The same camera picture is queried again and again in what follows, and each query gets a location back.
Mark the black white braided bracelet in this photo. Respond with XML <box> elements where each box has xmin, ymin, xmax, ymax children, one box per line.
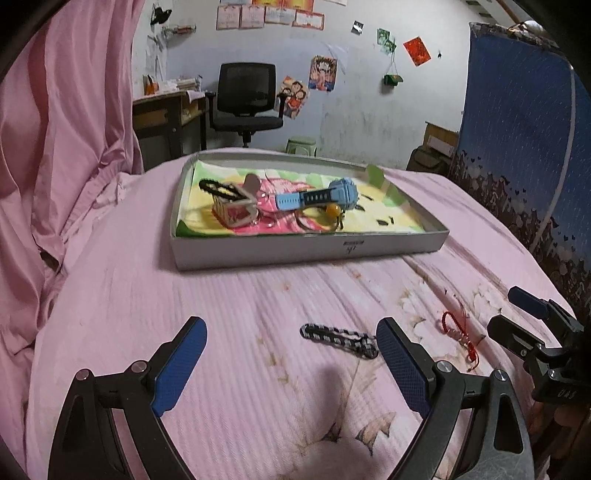
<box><xmin>299</xmin><ymin>322</ymin><xmax>381</xmax><ymax>360</ymax></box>

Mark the brown hair tie yellow bead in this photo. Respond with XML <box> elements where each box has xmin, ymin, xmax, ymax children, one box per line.
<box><xmin>294</xmin><ymin>203</ymin><xmax>345</xmax><ymax>234</ymax></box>

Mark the blue digital watch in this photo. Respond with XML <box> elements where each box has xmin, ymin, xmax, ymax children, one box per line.
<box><xmin>274</xmin><ymin>178</ymin><xmax>359</xmax><ymax>211</ymax></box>

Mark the pink bed sheet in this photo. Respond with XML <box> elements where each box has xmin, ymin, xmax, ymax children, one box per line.
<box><xmin>26</xmin><ymin>160</ymin><xmax>560</xmax><ymax>479</ymax></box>

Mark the white shallow cardboard box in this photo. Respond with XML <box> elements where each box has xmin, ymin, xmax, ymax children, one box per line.
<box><xmin>169</xmin><ymin>148</ymin><xmax>449</xmax><ymax>271</ymax></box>

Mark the blue starry curtain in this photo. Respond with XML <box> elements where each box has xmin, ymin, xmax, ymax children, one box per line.
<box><xmin>450</xmin><ymin>23</ymin><xmax>590</xmax><ymax>318</ymax></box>

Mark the brown cardboard box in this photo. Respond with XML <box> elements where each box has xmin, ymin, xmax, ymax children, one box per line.
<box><xmin>407</xmin><ymin>122</ymin><xmax>459</xmax><ymax>177</ymax></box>

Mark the dark wooden desk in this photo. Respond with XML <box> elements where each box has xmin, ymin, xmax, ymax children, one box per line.
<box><xmin>132</xmin><ymin>90</ymin><xmax>207</xmax><ymax>171</ymax></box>

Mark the green plastic stool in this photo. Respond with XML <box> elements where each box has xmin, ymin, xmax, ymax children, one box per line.
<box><xmin>286</xmin><ymin>136</ymin><xmax>318</xmax><ymax>157</ymax></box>

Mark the green hanging ornament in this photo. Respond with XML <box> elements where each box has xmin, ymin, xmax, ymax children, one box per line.
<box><xmin>383</xmin><ymin>74</ymin><xmax>404</xmax><ymax>88</ymax></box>

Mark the pink blanket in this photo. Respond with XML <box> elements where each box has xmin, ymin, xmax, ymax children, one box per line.
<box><xmin>1</xmin><ymin>1</ymin><xmax>143</xmax><ymax>462</ymax></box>

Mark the black office chair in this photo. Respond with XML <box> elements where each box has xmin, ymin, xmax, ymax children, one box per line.
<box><xmin>205</xmin><ymin>62</ymin><xmax>287</xmax><ymax>148</ymax></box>

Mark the cartoon family poster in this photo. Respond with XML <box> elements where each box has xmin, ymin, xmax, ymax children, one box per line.
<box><xmin>274</xmin><ymin>76</ymin><xmax>308</xmax><ymax>120</ymax></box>

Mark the anime character poster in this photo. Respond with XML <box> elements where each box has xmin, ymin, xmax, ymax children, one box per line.
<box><xmin>308</xmin><ymin>56</ymin><xmax>338</xmax><ymax>92</ymax></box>

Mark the red string bracelet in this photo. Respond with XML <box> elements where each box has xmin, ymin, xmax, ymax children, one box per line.
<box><xmin>440</xmin><ymin>309</ymin><xmax>486</xmax><ymax>374</ymax></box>

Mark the red paper on wall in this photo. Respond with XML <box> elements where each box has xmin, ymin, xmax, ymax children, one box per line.
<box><xmin>404</xmin><ymin>36</ymin><xmax>432</xmax><ymax>67</ymax></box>

